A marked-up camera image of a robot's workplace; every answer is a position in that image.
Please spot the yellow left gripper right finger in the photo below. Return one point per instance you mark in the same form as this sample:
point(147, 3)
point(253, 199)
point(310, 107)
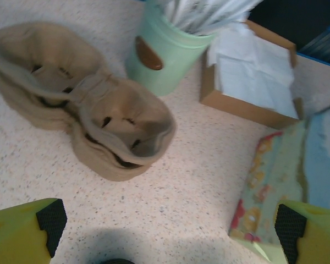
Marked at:
point(319, 239)

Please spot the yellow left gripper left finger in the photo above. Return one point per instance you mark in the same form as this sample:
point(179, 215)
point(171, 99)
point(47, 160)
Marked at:
point(13, 236)

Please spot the green printed paper bag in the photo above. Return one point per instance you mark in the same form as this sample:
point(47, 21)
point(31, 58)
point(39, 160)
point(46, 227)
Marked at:
point(277, 170)

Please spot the stack of black cup lids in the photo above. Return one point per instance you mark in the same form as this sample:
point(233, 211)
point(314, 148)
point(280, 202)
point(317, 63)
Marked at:
point(119, 261)

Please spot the brown cardboard napkin box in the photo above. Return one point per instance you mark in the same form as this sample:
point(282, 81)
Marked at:
point(236, 104)

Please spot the stack of pulp cup carriers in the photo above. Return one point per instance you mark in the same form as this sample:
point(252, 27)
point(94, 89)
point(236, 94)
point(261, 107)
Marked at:
point(112, 110)

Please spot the white paper napkins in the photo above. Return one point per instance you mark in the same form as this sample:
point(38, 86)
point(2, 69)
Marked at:
point(258, 77)

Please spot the mint green straw holder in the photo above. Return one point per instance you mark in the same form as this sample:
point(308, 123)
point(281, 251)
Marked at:
point(170, 60)

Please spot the bundle of wrapped straws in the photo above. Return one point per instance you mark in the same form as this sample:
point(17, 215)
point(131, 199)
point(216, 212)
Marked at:
point(203, 13)

